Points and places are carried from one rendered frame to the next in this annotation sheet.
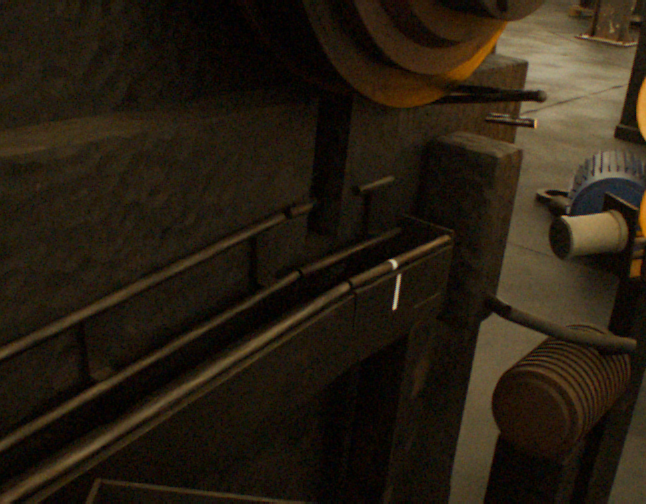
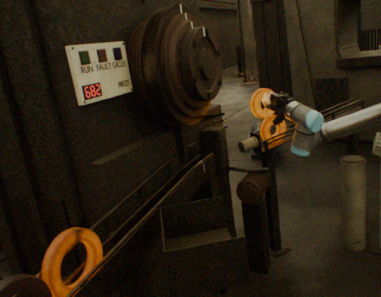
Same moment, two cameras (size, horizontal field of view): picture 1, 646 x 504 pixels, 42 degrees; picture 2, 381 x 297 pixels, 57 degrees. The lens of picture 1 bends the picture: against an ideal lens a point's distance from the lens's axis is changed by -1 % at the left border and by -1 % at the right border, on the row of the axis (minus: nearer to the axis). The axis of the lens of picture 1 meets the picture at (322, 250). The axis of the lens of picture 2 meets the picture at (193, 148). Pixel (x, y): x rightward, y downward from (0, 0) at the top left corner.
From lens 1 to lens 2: 0.63 m
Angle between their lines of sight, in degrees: 8
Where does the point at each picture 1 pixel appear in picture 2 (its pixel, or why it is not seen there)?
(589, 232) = (248, 143)
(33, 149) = (124, 152)
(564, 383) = (252, 182)
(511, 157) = (222, 129)
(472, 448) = (240, 221)
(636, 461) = (289, 210)
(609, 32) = (251, 79)
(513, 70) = (216, 108)
